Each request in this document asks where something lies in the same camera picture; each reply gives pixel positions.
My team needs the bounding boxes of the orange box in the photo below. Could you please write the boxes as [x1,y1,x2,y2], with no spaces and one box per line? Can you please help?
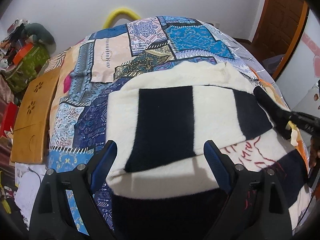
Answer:
[12,43,34,66]

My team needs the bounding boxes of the white cabinet with stickers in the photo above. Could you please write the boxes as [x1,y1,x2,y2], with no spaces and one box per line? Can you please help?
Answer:
[293,81,320,118]

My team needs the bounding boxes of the green patterned bag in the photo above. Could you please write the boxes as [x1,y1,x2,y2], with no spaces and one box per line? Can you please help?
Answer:
[2,44,50,94]

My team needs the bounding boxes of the grey stuffed toy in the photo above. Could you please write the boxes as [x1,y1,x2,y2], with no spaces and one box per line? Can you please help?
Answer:
[22,23,55,45]

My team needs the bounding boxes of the yellow foam tube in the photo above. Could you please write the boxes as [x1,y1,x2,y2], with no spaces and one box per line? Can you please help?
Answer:
[103,8,141,29]

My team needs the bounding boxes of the wooden lap desk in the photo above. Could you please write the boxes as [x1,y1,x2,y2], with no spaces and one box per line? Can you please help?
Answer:
[10,67,61,164]

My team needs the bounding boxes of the wooden door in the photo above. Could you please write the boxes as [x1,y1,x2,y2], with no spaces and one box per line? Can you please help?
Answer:
[252,0,309,79]

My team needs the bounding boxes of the blue patchwork bed cover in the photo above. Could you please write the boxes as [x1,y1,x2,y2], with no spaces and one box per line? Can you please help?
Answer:
[46,15,253,235]

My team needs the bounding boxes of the white and navy knit sweater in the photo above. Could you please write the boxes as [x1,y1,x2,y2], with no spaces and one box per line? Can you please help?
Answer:
[106,61,310,239]

